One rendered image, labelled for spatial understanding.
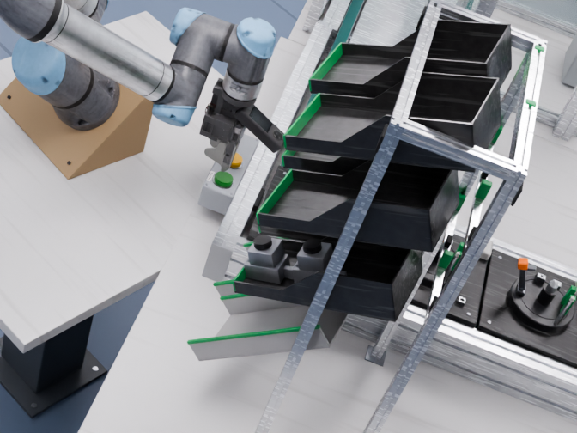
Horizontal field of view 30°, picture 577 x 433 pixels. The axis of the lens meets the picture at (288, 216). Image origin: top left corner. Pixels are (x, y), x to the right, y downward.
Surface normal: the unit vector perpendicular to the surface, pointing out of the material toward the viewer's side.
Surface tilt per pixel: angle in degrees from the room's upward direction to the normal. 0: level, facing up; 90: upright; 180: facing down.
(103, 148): 90
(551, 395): 90
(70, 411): 0
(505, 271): 0
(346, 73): 25
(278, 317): 45
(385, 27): 0
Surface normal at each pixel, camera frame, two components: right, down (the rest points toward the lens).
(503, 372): -0.25, 0.63
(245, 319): -0.43, -0.82
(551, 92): 0.26, -0.69
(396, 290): 0.90, 0.13
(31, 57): -0.36, -0.13
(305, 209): -0.13, -0.82
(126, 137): 0.65, 0.64
